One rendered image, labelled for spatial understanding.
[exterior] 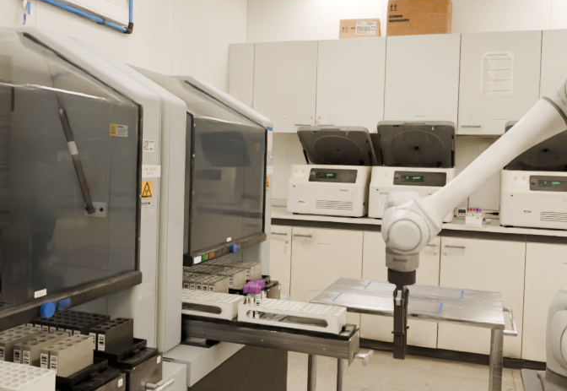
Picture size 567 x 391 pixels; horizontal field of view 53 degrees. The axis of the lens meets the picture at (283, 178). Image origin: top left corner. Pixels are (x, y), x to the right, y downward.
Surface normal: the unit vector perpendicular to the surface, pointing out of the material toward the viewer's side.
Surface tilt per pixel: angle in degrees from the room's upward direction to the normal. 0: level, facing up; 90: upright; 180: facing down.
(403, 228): 100
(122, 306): 90
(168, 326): 90
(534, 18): 90
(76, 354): 90
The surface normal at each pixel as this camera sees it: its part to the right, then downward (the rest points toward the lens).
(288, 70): -0.33, 0.02
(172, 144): 0.94, 0.04
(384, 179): -0.26, -0.50
